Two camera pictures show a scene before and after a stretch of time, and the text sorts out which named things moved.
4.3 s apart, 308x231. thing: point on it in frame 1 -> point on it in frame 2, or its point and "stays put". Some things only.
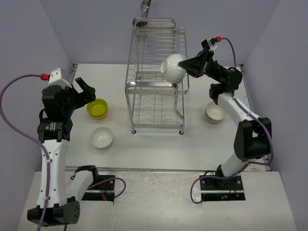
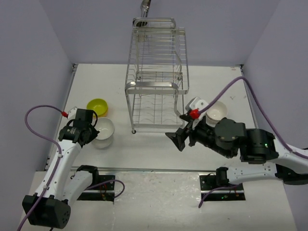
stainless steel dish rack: x=154 y=102 stays put
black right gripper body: x=212 y=68 -> x=201 y=134
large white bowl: x=172 y=71 -> x=106 y=127
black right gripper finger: x=194 y=66 -> x=186 y=117
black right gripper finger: x=196 y=74 -> x=178 y=138
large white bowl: x=102 y=137 stays put
